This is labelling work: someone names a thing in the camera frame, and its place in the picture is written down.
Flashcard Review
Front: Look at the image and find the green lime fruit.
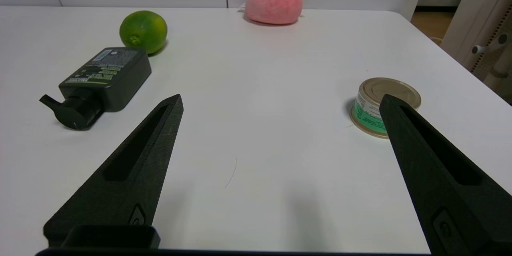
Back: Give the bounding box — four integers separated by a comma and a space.
119, 10, 168, 55

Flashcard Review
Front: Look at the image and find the green labelled tin can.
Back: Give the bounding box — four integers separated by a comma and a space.
350, 77, 422, 140

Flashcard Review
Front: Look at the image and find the black pump bottle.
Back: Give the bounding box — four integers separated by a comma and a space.
39, 47, 152, 131

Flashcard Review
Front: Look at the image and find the white side table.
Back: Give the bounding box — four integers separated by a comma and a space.
439, 0, 512, 106

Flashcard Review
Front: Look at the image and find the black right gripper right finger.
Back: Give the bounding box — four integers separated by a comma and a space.
379, 94, 512, 256

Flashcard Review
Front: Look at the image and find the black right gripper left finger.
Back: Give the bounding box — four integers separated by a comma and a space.
43, 94, 184, 248

